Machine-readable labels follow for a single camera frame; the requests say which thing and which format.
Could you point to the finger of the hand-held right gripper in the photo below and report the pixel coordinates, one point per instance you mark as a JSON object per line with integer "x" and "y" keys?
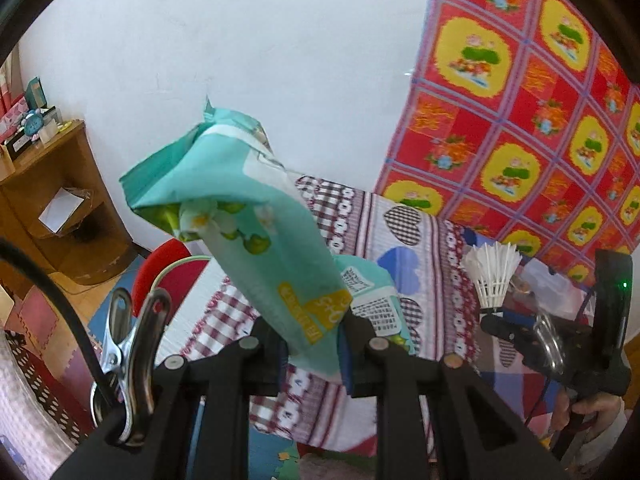
{"x": 510, "y": 332}

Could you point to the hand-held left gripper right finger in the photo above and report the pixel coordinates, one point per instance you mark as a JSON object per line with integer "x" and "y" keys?
{"x": 345, "y": 365}

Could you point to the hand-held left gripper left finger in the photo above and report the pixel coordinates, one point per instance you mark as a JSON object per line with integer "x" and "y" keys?
{"x": 265, "y": 360}

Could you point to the white shuttlecock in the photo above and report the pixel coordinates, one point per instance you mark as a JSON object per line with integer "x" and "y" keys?
{"x": 492, "y": 270}

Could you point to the red bin with green rim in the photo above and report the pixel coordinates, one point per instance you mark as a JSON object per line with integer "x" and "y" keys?
{"x": 185, "y": 280}

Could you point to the teal wipes packet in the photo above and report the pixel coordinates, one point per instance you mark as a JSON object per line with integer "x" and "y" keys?
{"x": 240, "y": 200}

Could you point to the person's right forearm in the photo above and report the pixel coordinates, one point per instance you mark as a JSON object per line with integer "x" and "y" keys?
{"x": 602, "y": 445}

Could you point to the person's right hand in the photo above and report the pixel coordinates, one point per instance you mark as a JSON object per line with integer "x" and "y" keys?
{"x": 602, "y": 407}

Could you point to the metal spring clip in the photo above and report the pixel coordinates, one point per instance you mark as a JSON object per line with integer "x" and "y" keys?
{"x": 132, "y": 355}
{"x": 550, "y": 345}

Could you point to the red round stool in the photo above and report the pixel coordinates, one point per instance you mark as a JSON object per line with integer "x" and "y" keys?
{"x": 150, "y": 270}

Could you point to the red floral printed cloth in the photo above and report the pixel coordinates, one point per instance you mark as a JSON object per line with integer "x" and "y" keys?
{"x": 500, "y": 125}

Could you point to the dark polka dot cloth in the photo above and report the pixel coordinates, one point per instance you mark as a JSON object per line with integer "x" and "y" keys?
{"x": 50, "y": 385}

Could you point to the wooden corner shelf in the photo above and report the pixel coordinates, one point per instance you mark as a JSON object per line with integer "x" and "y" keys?
{"x": 97, "y": 185}

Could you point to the pink dotted bed sheet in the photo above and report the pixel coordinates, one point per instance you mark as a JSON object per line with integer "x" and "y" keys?
{"x": 30, "y": 425}

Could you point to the white paper in clear wrap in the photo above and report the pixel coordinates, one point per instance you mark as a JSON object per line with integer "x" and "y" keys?
{"x": 62, "y": 207}

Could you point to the black desk box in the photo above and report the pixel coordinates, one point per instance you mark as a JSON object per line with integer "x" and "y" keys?
{"x": 17, "y": 146}

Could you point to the teal alarm clock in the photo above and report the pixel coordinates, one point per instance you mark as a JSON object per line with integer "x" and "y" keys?
{"x": 32, "y": 124}

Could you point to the pink boxes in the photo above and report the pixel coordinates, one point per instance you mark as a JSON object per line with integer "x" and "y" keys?
{"x": 12, "y": 115}

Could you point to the teal card box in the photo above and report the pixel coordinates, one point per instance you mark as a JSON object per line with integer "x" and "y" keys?
{"x": 35, "y": 92}

